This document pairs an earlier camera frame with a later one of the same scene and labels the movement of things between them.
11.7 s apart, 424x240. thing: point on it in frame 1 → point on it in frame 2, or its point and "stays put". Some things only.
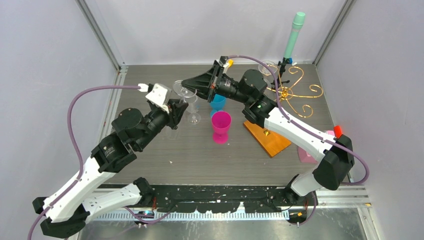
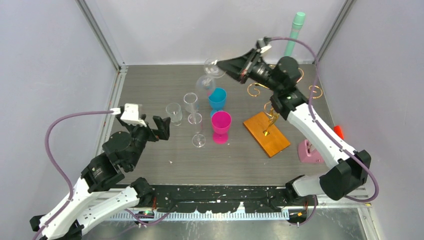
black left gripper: (177, 106) → (163, 131)
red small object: (338, 131) stays put
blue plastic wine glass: (218, 104) stays put
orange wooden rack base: (272, 143) stays put
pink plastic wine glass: (221, 121) stays put
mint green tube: (297, 24) stays put
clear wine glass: (189, 95) → (198, 140)
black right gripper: (202, 83) → (236, 67)
